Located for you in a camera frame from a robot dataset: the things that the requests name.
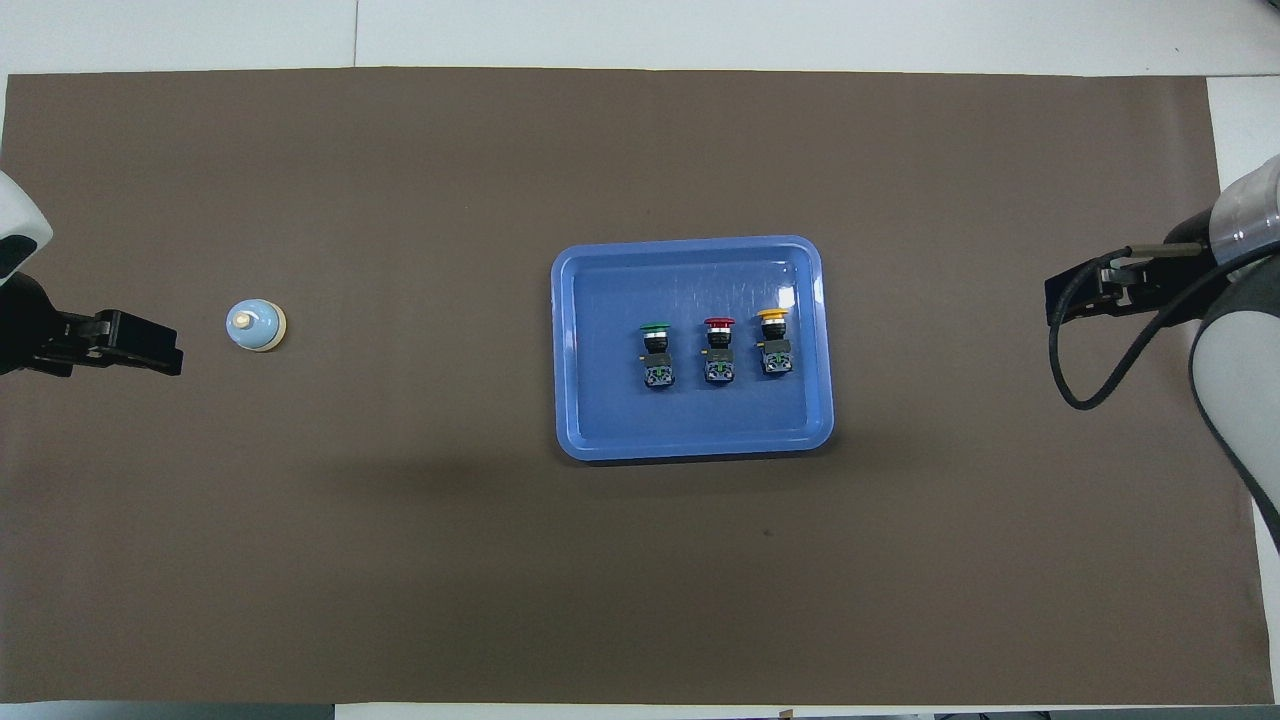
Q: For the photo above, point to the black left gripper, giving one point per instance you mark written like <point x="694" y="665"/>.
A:
<point x="50" y="340"/>

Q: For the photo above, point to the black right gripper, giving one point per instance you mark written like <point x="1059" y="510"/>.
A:
<point x="1135" y="285"/>

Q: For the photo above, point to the yellow mushroom push button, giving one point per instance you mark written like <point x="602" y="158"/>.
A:
<point x="775" y="345"/>

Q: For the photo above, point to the red mushroom push button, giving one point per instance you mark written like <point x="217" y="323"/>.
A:
<point x="719" y="350"/>

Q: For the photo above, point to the green mushroom push button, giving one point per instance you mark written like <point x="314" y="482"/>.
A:
<point x="657" y="355"/>

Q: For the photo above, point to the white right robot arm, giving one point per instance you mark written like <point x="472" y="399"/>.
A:
<point x="1235" y="370"/>

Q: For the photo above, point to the light blue call bell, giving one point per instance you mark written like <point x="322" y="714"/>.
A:
<point x="255" y="328"/>

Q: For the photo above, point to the blue plastic tray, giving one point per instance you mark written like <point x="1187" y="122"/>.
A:
<point x="600" y="400"/>

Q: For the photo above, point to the brown table mat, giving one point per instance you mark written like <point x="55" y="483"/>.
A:
<point x="400" y="560"/>

